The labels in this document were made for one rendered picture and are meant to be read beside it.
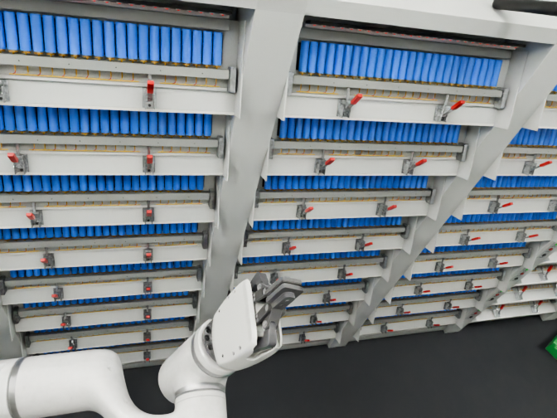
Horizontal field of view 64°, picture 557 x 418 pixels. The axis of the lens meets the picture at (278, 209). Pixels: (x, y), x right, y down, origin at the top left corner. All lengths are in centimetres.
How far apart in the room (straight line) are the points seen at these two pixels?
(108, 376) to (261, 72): 62
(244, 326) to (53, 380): 30
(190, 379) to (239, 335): 14
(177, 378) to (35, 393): 20
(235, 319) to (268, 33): 54
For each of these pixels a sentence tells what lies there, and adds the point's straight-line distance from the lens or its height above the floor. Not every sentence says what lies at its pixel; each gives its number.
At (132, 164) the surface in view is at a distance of 110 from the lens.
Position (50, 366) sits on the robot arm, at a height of 135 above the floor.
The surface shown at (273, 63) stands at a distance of 94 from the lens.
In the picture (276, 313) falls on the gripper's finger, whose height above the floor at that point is 156.
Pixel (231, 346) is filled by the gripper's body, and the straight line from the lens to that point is 63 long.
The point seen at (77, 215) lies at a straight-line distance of 125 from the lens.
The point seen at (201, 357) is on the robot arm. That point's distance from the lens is 68.
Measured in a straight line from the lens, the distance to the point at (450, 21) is 104.
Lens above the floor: 206
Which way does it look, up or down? 48 degrees down
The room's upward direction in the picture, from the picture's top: 19 degrees clockwise
